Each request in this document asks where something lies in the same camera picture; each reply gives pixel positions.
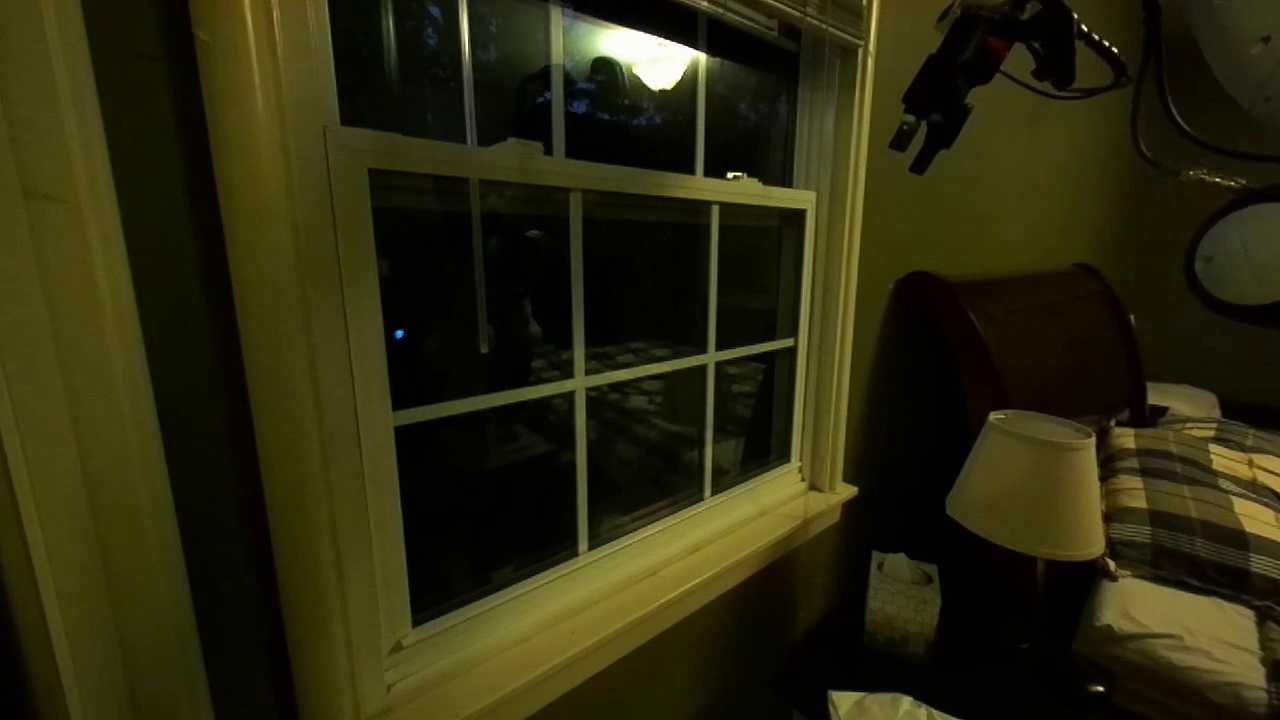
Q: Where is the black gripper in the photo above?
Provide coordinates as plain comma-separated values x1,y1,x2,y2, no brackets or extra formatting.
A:
890,0,1042,181

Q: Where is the white window blind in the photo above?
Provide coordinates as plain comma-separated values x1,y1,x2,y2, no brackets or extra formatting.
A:
694,0,881,47

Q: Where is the dark wooden headboard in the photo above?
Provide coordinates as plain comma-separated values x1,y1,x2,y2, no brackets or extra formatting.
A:
890,260,1152,535

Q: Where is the table lamp with pale shade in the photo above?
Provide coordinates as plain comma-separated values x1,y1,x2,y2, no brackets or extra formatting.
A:
939,402,1112,689

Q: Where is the small white pillow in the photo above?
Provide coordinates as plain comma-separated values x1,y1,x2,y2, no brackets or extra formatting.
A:
1142,378,1227,423

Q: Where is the plaid bed blanket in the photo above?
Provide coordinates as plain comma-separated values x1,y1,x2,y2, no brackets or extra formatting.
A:
1096,411,1280,631

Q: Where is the large white pillow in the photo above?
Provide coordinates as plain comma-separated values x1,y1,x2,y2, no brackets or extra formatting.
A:
1067,570,1280,720

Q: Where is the white crumpled cloth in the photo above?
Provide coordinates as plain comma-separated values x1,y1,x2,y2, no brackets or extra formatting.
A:
826,684,961,720

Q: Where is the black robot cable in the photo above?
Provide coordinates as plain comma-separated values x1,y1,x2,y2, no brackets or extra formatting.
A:
993,11,1280,187

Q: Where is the yellow horizontal rail beam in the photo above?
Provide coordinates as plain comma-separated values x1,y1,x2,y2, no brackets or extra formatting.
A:
185,0,883,720

